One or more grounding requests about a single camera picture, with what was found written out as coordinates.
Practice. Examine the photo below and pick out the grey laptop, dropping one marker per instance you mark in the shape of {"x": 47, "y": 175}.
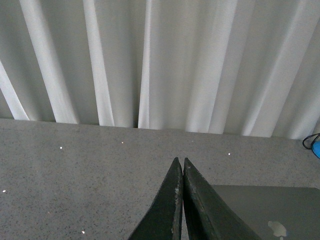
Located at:
{"x": 276, "y": 212}

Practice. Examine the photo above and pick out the white pleated curtain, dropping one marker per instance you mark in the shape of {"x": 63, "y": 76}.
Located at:
{"x": 243, "y": 67}

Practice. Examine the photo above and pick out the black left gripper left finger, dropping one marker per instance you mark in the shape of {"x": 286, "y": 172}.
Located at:
{"x": 163, "y": 220}

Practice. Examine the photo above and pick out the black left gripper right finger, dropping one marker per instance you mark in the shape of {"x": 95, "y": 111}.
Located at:
{"x": 207, "y": 216}

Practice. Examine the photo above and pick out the blue lamp base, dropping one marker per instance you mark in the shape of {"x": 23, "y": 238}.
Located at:
{"x": 316, "y": 148}

